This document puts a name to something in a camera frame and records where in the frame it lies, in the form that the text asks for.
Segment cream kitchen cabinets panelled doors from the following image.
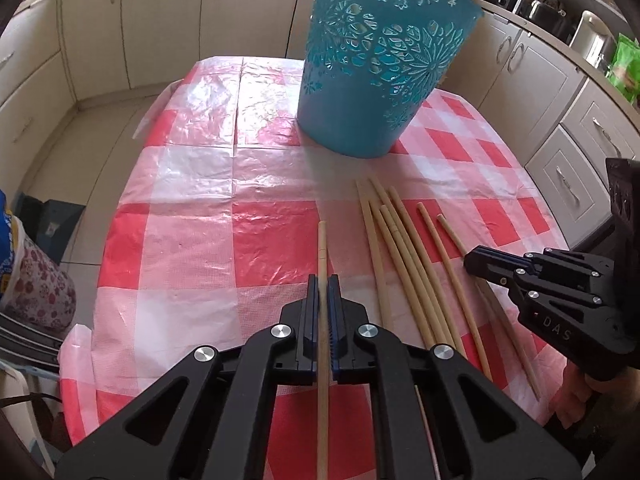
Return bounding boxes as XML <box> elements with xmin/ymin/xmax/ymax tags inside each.
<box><xmin>472</xmin><ymin>2</ymin><xmax>640</xmax><ymax>256</ymax></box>

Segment steel cooking pot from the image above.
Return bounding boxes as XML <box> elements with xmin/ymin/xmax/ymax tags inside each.
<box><xmin>520</xmin><ymin>0</ymin><xmax>568</xmax><ymax>33</ymax></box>

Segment cream kitchen cabinets plain doors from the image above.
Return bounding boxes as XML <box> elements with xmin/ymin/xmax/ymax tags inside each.
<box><xmin>0</xmin><ymin>0</ymin><xmax>321</xmax><ymax>196</ymax></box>

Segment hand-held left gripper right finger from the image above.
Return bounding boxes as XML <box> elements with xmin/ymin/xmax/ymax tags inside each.
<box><xmin>327</xmin><ymin>275</ymin><xmax>583</xmax><ymax>480</ymax></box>

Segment dark box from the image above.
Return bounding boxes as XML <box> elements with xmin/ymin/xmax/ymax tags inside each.
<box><xmin>15</xmin><ymin>194</ymin><xmax>87</xmax><ymax>265</ymax></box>

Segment blue perforated plastic basket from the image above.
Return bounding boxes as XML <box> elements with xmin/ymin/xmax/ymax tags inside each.
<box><xmin>296</xmin><ymin>0</ymin><xmax>485</xmax><ymax>159</ymax></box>

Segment person's right hand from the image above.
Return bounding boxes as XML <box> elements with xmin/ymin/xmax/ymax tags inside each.
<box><xmin>559</xmin><ymin>364</ymin><xmax>632</xmax><ymax>427</ymax></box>

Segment blue yellow plastic bag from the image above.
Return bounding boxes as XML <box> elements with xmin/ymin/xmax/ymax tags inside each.
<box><xmin>0</xmin><ymin>189</ymin><xmax>27</xmax><ymax>293</ymax></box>

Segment floral fabric bag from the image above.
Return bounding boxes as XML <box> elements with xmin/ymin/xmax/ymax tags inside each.
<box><xmin>5</xmin><ymin>232</ymin><xmax>78</xmax><ymax>333</ymax></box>

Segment green packet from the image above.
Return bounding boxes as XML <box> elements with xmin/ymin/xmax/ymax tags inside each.
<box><xmin>606</xmin><ymin>33</ymin><xmax>640</xmax><ymax>102</ymax></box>

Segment bundle of wooden sticks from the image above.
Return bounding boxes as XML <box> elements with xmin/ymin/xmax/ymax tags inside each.
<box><xmin>369</xmin><ymin>175</ymin><xmax>453</xmax><ymax>346</ymax></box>

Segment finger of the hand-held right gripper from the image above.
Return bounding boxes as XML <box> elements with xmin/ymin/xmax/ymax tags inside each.
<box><xmin>464</xmin><ymin>246</ymin><xmax>617</xmax><ymax>282</ymax></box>
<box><xmin>500</xmin><ymin>268</ymin><xmax>609</xmax><ymax>312</ymax></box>

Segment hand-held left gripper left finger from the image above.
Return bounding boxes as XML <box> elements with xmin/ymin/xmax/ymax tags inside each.
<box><xmin>54</xmin><ymin>275</ymin><xmax>321</xmax><ymax>480</ymax></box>

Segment white kettle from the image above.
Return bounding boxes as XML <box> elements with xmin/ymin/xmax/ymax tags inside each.
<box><xmin>570</xmin><ymin>10</ymin><xmax>614</xmax><ymax>65</ymax></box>

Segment red white checked tablecloth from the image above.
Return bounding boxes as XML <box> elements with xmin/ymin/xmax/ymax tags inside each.
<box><xmin>59</xmin><ymin>56</ymin><xmax>576</xmax><ymax>480</ymax></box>

